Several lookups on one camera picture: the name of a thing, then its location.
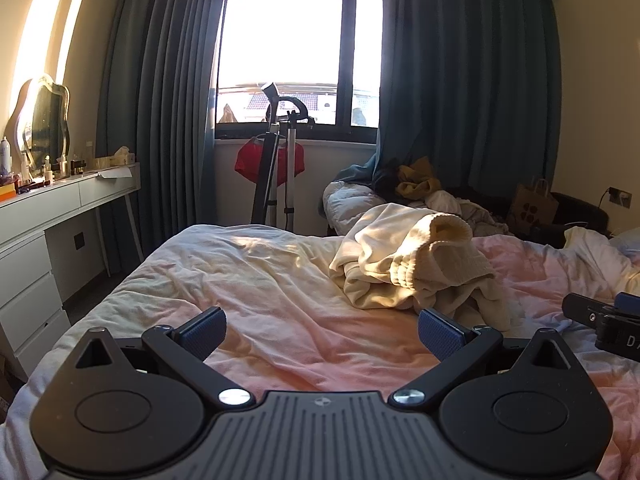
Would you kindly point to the white spray bottle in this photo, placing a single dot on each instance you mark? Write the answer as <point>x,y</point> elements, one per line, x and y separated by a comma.
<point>5,157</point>

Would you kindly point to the dark navy garment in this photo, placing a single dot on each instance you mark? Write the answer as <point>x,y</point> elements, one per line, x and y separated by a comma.
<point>386,177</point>

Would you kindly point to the pile of white clothes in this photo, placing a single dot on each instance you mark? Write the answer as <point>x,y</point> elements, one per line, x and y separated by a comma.
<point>465,210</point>

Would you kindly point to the dark framed window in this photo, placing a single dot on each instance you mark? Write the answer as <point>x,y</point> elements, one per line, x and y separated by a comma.
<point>285,35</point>

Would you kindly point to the garment steamer stand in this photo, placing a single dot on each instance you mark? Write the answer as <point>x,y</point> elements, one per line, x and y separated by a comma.
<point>272,160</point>

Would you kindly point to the wall socket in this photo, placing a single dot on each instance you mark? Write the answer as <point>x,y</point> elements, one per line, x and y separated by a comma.
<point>620,196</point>

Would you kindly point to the white pillow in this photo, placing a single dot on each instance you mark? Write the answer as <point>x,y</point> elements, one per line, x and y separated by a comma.
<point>592,242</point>

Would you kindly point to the white paper sheet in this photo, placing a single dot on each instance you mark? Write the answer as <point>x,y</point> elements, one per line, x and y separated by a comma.
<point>116,173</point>

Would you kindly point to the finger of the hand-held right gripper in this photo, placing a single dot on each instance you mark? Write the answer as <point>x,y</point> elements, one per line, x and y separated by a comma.
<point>580,307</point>
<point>627,302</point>

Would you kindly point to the black wall plate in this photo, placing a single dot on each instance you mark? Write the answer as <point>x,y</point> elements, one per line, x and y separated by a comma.
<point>79,241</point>

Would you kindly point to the cream zip jacket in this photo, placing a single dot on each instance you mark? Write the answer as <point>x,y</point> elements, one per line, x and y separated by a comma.
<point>400,260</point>

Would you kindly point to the teal blue garment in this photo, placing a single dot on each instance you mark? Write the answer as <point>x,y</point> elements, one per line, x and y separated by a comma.
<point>361,170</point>

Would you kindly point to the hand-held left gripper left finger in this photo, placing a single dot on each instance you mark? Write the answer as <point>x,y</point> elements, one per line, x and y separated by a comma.
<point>202,332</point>

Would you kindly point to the brown paper bag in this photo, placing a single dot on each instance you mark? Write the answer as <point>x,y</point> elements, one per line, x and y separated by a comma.
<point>535,205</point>

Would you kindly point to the white vanity desk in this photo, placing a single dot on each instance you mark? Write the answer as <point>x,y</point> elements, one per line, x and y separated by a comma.
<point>30,270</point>

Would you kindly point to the dark cosmetic jars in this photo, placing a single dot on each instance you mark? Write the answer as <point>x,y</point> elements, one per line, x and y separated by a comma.
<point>76,167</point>

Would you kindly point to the red garment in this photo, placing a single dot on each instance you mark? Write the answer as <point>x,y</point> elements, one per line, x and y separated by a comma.
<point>248,161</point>

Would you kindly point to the mustard yellow garment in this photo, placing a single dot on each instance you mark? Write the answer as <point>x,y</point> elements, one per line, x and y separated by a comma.
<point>415,182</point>

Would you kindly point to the small white bottle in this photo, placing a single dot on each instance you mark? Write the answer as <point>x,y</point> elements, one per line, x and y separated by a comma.
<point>25,166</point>

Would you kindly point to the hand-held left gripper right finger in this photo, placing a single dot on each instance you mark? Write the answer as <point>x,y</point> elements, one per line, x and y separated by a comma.
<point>442,335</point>

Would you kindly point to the wavy framed mirror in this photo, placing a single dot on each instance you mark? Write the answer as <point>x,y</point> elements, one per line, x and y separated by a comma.
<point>45,120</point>

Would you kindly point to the black armchair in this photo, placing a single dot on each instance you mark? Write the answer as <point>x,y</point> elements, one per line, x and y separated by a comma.
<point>575,210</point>

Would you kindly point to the teal curtain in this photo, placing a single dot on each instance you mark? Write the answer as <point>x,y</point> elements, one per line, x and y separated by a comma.
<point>160,110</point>
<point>465,85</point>

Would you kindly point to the orange box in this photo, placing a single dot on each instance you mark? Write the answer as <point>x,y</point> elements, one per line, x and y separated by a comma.
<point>7,192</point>

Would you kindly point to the small cosmetic bottle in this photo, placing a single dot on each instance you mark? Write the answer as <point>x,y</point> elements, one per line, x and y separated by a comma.
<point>47,166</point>

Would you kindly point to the tissue box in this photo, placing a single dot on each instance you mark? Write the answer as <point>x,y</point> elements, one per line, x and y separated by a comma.
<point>121,156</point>

